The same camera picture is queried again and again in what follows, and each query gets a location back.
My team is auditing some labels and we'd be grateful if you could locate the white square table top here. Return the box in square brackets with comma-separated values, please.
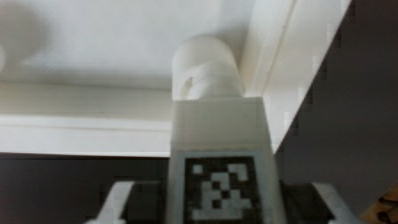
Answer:
[0, 0, 354, 96]

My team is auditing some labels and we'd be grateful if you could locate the white U-shaped obstacle fence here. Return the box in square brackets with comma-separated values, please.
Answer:
[0, 0, 354, 158]

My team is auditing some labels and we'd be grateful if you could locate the white table leg with tag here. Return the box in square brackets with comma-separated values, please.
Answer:
[166, 36, 288, 224]

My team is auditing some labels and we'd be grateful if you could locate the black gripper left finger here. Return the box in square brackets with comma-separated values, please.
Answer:
[84, 181, 135, 224]

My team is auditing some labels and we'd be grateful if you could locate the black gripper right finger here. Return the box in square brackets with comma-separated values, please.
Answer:
[313, 182, 366, 224]

